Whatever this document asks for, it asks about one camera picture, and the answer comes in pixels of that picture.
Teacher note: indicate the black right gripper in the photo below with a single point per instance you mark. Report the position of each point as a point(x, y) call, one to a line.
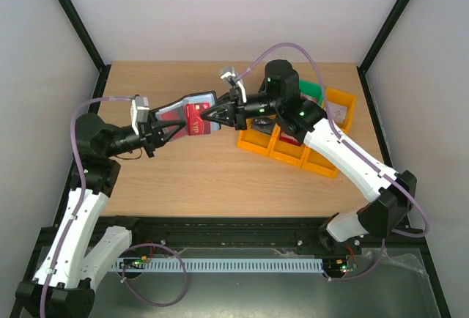
point(239, 111)

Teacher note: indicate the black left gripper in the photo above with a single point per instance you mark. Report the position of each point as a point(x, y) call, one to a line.
point(158, 132)

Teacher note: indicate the black leather card holder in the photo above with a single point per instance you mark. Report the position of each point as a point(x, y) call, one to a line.
point(201, 97)

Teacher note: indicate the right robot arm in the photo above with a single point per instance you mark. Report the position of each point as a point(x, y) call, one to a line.
point(387, 191)

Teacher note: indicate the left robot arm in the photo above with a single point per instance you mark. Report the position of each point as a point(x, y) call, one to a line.
point(65, 284)

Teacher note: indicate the red card in holder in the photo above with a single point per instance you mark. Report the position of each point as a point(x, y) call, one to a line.
point(175, 113)

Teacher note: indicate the black VIP card stack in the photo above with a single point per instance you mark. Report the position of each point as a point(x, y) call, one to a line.
point(264, 125)

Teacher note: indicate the red VIP card stack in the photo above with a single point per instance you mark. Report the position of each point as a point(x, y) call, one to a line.
point(288, 139)

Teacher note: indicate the white red circle card stack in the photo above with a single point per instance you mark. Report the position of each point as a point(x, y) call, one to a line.
point(312, 99)

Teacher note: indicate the white pink card stack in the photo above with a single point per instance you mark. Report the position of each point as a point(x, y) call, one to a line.
point(337, 112)

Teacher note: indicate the yellow bin front left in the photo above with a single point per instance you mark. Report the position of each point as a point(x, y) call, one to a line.
point(254, 141)

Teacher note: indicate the yellow bin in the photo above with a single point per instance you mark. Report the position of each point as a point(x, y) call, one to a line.
point(285, 152)
point(316, 163)
point(254, 141)
point(345, 99)

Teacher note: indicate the yellow bin front middle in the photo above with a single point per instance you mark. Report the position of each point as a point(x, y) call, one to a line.
point(285, 152)

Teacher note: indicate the green bin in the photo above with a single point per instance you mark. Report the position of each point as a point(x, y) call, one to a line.
point(311, 89)

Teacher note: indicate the yellow bin front right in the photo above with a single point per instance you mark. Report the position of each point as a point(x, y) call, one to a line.
point(316, 163)

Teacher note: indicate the yellow bin back right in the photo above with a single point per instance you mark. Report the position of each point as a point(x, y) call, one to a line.
point(345, 99)

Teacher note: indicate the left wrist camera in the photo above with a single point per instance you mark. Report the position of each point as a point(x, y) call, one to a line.
point(139, 112)

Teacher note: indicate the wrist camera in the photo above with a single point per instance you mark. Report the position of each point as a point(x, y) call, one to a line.
point(229, 75)
point(139, 112)

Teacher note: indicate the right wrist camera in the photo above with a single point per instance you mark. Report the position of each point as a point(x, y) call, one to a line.
point(229, 75)

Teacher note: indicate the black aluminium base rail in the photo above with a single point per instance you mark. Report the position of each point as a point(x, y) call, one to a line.
point(299, 234)

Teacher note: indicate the slotted cable duct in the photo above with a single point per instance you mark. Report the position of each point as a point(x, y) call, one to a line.
point(282, 265)

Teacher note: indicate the left frame post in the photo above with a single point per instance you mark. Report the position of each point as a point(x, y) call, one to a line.
point(78, 25)

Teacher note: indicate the frame post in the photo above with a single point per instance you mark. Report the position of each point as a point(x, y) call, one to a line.
point(387, 27)
point(78, 25)

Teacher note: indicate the right frame post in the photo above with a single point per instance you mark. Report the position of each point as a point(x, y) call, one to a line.
point(387, 27)

